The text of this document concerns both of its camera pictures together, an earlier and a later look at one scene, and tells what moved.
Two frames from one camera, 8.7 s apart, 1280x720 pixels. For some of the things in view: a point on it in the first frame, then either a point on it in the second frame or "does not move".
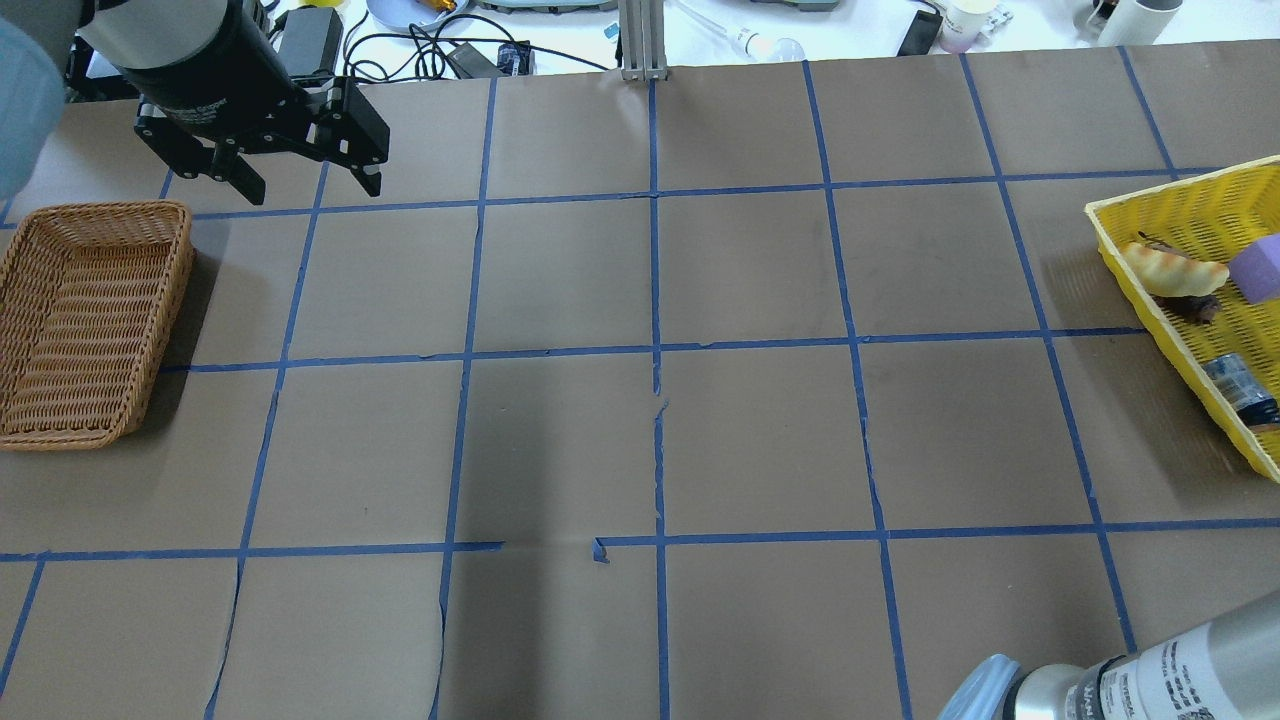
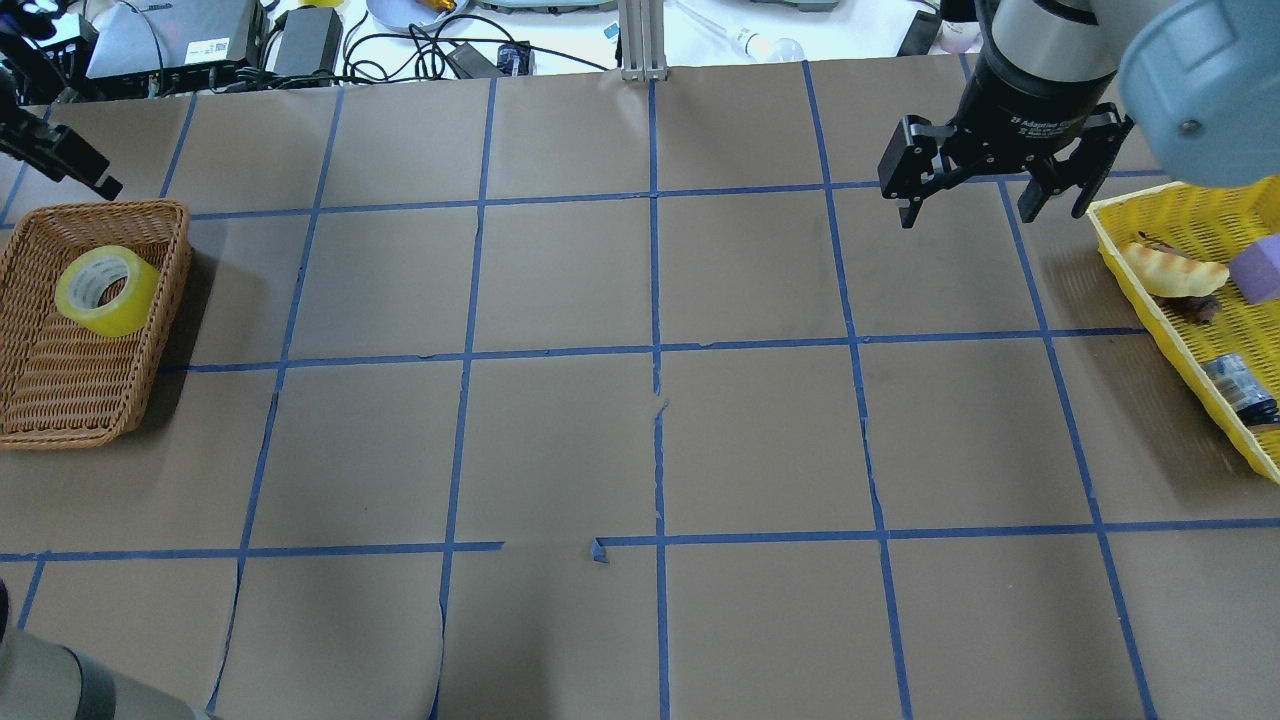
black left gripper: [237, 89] -> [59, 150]
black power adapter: [310, 41] does not move
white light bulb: [749, 44] does not move
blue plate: [398, 15] does not move
